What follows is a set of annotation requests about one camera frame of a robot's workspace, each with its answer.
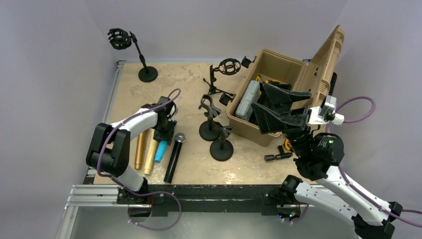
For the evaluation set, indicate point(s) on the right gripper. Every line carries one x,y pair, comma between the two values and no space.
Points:
269,121

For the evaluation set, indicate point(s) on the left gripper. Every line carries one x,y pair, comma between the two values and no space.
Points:
167,136

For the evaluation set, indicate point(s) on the blue microphone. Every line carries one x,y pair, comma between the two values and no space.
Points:
161,149

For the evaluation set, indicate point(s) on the cream microphone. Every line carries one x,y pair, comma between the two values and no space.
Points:
151,152

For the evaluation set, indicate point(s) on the black grey-head microphone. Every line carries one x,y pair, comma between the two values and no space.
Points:
180,138

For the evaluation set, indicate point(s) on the gold microphone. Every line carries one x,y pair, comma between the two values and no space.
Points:
140,148

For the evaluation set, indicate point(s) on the black round-base stand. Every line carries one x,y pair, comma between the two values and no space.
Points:
120,40
222,149
206,130

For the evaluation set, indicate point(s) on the black tripod mic stand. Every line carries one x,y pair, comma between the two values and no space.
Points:
229,67

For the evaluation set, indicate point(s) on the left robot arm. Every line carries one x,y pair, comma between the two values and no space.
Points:
109,149

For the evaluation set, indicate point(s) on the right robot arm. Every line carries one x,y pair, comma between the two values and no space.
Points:
322,182

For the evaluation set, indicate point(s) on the black toolbox tray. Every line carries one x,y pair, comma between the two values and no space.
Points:
276,83

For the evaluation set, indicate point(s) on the grey plastic case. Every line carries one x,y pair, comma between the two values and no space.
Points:
251,95

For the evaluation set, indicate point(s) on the yellow tape measure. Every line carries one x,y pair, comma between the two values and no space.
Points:
288,146

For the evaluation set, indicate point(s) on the black t-shaped adapter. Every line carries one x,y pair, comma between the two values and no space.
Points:
282,155

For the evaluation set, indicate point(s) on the tan toolbox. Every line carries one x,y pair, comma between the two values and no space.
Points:
314,77

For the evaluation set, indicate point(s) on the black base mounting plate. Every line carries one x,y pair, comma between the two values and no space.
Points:
267,199

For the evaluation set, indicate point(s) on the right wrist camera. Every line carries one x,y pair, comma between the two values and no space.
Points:
326,113

